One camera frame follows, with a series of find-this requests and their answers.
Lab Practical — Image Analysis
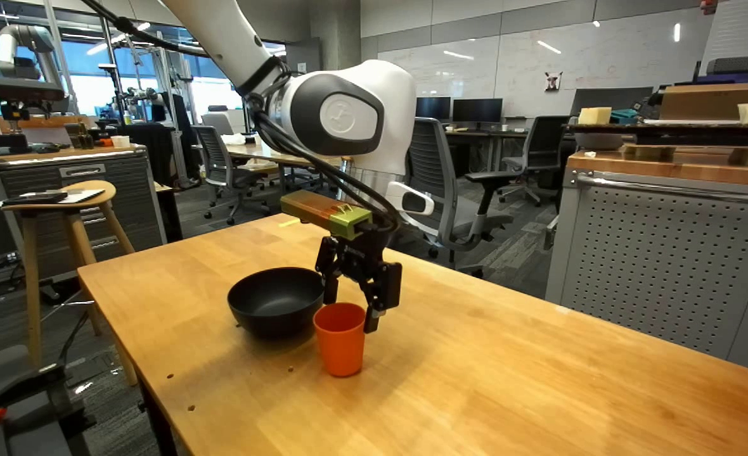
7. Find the wooden stool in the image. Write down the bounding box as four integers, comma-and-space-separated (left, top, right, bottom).
0, 178, 136, 367

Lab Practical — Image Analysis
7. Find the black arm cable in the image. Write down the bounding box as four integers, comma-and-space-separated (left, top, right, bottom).
79, 0, 406, 232

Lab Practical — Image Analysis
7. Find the grey mesh office chair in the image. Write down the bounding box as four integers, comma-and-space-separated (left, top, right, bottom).
191, 121, 283, 222

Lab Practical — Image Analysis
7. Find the grey perforated metal cabinet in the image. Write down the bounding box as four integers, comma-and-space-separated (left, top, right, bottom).
542, 149, 748, 369

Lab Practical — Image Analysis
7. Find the wooden crate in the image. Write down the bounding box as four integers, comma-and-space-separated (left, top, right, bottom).
656, 80, 748, 121

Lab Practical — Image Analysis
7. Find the orange plastic cup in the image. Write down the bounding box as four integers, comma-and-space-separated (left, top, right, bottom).
310, 302, 368, 380

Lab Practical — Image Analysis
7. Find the black bowl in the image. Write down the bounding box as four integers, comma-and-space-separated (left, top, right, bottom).
225, 266, 326, 342

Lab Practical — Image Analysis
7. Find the flat tablet on stool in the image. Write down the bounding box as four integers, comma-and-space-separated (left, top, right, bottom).
0, 184, 106, 209

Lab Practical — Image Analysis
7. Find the green wrist camera box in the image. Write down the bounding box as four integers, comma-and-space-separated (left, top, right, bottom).
278, 188, 376, 242

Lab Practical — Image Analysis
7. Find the black office chair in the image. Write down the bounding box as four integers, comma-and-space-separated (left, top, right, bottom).
500, 114, 571, 207

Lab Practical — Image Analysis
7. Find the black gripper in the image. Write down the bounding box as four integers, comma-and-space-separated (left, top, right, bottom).
315, 221, 406, 334

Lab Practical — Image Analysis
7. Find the black computer monitor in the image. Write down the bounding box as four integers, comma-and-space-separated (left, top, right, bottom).
412, 93, 454, 121
450, 97, 504, 126

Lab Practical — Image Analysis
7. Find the grey workshop cabinet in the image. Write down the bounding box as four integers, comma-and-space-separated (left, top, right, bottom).
0, 145, 166, 282

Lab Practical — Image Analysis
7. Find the black tripod stand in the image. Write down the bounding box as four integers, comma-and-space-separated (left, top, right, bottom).
0, 277, 97, 440

